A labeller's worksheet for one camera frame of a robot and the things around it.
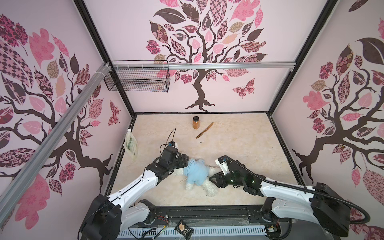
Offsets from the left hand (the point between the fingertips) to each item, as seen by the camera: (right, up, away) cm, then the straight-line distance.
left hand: (184, 161), depth 84 cm
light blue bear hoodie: (+7, -5, -4) cm, 10 cm away
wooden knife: (+14, +17, +26) cm, 34 cm away
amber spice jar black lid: (+7, +23, +22) cm, 32 cm away
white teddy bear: (+13, -10, -6) cm, 18 cm away
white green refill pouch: (-34, +9, +6) cm, 36 cm away
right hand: (+15, -7, -5) cm, 17 cm away
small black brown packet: (+2, -29, -16) cm, 33 cm away
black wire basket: (-30, +53, +11) cm, 62 cm away
